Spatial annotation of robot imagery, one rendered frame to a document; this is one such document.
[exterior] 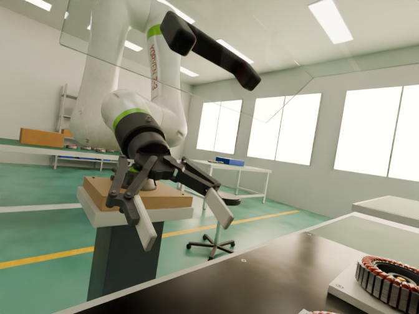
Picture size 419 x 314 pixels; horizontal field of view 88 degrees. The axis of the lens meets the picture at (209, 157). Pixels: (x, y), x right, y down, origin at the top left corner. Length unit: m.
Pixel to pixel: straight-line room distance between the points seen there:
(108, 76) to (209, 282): 0.63
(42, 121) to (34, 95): 0.61
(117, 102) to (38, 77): 6.22
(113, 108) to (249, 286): 0.42
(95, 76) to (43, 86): 5.95
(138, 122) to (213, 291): 0.31
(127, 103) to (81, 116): 0.26
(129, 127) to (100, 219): 0.31
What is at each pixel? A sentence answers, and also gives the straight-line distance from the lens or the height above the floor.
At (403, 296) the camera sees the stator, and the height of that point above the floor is 0.81.
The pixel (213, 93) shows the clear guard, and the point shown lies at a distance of 0.22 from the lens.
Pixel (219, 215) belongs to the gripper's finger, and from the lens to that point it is 0.38.
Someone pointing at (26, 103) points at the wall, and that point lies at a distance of 6.64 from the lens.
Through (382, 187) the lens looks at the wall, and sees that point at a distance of 4.97.
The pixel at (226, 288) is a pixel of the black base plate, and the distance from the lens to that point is 0.35.
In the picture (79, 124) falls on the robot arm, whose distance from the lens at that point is 0.74.
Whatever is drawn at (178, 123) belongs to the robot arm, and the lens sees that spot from 0.59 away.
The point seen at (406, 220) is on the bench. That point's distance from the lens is 1.80.
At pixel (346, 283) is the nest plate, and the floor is 0.78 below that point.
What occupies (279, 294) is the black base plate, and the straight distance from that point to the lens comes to 0.37.
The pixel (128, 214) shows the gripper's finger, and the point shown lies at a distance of 0.31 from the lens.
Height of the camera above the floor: 0.95
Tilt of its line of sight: 1 degrees down
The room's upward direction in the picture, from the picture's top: 9 degrees clockwise
